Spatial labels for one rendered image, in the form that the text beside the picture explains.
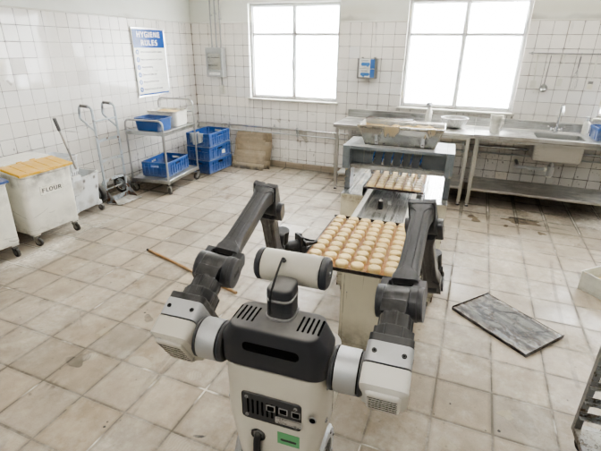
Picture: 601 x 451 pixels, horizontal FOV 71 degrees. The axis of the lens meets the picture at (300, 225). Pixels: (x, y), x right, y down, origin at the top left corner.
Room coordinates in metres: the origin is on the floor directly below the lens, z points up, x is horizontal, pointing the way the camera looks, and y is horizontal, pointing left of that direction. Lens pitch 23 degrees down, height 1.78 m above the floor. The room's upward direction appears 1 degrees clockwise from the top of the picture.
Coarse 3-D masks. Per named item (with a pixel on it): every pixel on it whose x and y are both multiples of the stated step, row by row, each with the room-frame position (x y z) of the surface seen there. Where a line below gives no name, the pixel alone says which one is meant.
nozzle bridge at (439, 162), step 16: (352, 144) 2.83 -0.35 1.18; (368, 144) 2.83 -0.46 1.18; (448, 144) 2.87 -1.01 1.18; (352, 160) 2.87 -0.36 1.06; (368, 160) 2.84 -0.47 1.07; (416, 160) 2.73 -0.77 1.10; (432, 160) 2.70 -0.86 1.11; (448, 160) 2.59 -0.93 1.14; (352, 176) 2.99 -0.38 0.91; (448, 176) 2.58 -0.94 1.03; (448, 192) 2.68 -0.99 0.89
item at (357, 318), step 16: (368, 208) 2.49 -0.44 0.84; (384, 208) 2.50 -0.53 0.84; (400, 208) 2.50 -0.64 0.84; (352, 288) 2.07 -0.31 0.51; (368, 288) 2.04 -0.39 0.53; (352, 304) 2.07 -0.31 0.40; (368, 304) 2.04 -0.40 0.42; (352, 320) 2.07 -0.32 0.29; (368, 320) 2.04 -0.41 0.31; (352, 336) 2.07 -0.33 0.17; (368, 336) 2.03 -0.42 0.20
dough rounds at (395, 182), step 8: (376, 176) 2.94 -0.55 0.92; (384, 176) 2.94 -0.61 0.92; (392, 176) 2.95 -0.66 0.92; (416, 176) 3.02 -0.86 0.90; (424, 176) 2.98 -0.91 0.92; (368, 184) 2.75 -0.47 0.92; (376, 184) 2.81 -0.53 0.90; (384, 184) 2.78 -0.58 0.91; (392, 184) 2.76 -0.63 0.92; (400, 184) 2.75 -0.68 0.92; (408, 184) 2.76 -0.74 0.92; (416, 184) 2.76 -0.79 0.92; (424, 184) 2.82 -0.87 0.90
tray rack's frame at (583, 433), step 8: (576, 432) 1.42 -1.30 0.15; (584, 432) 1.42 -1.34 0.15; (592, 432) 1.42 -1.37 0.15; (600, 432) 1.42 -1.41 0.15; (576, 440) 1.39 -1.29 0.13; (584, 440) 1.37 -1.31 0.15; (592, 440) 1.37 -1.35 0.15; (600, 440) 1.38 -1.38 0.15; (584, 448) 1.33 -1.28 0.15; (592, 448) 1.33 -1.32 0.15; (600, 448) 1.33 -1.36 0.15
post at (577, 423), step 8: (600, 352) 1.45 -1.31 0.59; (600, 360) 1.44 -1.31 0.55; (592, 368) 1.47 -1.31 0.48; (592, 376) 1.45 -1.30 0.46; (600, 376) 1.44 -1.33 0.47; (584, 392) 1.46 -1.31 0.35; (592, 392) 1.44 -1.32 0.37; (584, 408) 1.44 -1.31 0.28; (576, 416) 1.46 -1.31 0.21; (576, 424) 1.44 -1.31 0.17
